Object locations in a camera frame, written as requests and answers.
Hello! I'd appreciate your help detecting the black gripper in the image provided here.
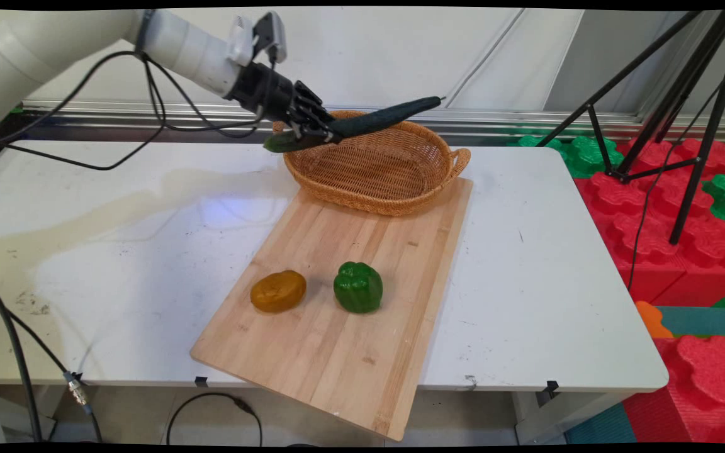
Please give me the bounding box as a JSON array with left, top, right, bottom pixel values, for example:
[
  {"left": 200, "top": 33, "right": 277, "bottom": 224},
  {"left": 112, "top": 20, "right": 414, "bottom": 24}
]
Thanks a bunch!
[{"left": 224, "top": 62, "right": 342, "bottom": 144}]

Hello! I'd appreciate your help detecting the long dark green cucumber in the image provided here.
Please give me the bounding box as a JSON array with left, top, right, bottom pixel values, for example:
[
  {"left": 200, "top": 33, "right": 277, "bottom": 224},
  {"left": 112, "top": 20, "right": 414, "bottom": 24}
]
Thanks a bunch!
[{"left": 263, "top": 96, "right": 446, "bottom": 154}]

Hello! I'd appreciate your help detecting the oval wicker basket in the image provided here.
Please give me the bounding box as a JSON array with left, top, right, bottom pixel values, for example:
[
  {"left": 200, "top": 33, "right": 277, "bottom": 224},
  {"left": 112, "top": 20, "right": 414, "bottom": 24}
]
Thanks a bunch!
[{"left": 273, "top": 109, "right": 471, "bottom": 218}]

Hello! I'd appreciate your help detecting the green bell pepper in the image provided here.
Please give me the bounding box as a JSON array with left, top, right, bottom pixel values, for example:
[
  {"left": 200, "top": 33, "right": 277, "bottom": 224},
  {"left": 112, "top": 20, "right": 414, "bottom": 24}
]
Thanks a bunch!
[{"left": 333, "top": 261, "right": 384, "bottom": 314}]

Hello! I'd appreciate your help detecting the yellow-brown potato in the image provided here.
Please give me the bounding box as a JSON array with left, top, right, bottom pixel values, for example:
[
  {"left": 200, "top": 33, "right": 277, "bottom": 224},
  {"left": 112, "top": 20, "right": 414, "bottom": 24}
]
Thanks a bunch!
[{"left": 250, "top": 269, "right": 308, "bottom": 314}]

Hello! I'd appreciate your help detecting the wooden cutting board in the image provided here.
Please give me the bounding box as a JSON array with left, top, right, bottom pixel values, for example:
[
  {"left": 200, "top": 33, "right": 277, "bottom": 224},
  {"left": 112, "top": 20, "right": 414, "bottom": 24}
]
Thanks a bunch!
[{"left": 189, "top": 176, "right": 474, "bottom": 442}]

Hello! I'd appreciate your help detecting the large red foam block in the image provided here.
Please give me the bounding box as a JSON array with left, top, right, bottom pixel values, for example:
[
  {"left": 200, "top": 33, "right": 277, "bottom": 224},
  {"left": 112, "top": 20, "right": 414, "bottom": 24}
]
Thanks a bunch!
[
  {"left": 573, "top": 138, "right": 725, "bottom": 307},
  {"left": 622, "top": 335, "right": 725, "bottom": 445}
]

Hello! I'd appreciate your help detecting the white table leg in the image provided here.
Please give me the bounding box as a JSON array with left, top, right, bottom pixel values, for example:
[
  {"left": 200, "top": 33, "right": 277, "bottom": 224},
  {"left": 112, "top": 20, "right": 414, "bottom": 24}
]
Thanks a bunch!
[{"left": 512, "top": 390, "right": 634, "bottom": 445}]

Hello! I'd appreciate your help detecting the orange foam piece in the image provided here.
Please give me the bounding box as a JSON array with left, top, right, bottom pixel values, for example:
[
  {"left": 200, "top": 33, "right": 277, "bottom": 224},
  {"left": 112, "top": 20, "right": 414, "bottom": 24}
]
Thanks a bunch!
[{"left": 634, "top": 301, "right": 675, "bottom": 340}]

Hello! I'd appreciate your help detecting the black tripod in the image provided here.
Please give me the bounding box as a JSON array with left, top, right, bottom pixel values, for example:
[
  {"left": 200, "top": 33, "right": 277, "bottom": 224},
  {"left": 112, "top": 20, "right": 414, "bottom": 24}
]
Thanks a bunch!
[{"left": 536, "top": 9, "right": 725, "bottom": 246}]

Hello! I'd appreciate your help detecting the teal foam mat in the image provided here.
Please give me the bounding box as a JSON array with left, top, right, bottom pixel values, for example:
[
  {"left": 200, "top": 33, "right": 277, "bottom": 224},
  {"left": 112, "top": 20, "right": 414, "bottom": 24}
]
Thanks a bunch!
[{"left": 564, "top": 403, "right": 638, "bottom": 445}]

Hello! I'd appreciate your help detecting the teal foam block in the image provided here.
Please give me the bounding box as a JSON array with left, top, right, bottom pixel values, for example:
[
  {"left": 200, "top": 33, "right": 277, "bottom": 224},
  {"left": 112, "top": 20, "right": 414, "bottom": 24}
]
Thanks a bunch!
[{"left": 655, "top": 306, "right": 725, "bottom": 338}]

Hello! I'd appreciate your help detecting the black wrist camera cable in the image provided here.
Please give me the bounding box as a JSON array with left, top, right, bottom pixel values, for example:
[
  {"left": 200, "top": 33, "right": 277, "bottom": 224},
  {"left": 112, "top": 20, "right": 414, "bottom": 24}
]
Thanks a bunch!
[{"left": 142, "top": 44, "right": 275, "bottom": 139}]

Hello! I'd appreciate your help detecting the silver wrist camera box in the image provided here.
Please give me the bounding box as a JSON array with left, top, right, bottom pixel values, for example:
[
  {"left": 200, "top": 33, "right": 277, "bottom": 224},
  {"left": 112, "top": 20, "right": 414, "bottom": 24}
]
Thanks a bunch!
[{"left": 250, "top": 11, "right": 288, "bottom": 65}]

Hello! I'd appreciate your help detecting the aluminium wall rail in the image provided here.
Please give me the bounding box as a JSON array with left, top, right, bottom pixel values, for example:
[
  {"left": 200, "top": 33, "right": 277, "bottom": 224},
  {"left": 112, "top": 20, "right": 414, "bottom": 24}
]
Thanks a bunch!
[{"left": 21, "top": 99, "right": 725, "bottom": 144}]

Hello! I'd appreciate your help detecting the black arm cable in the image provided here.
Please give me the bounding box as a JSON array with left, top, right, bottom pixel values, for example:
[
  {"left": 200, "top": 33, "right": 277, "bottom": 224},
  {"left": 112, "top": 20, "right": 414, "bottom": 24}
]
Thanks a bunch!
[{"left": 0, "top": 50, "right": 168, "bottom": 172}]

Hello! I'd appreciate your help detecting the looped black cable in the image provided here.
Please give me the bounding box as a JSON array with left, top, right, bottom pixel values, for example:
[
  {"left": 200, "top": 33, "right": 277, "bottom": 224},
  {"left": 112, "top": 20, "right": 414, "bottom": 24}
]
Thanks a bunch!
[{"left": 166, "top": 393, "right": 264, "bottom": 446}]

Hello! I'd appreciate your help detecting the thin black tripod cable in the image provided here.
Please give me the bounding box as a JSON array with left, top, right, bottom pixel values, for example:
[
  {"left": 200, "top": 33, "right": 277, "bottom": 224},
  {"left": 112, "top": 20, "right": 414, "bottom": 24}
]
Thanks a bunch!
[{"left": 627, "top": 82, "right": 723, "bottom": 293}]

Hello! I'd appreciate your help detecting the black cable with metal connector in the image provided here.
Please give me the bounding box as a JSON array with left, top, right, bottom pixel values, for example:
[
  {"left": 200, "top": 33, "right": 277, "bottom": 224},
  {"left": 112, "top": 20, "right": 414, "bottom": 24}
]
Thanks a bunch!
[{"left": 0, "top": 283, "right": 104, "bottom": 443}]

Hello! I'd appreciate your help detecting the thick black cable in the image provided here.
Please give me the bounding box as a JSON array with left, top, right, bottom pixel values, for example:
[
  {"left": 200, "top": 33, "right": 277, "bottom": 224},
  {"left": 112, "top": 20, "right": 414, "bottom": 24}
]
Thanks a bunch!
[{"left": 0, "top": 261, "right": 45, "bottom": 443}]

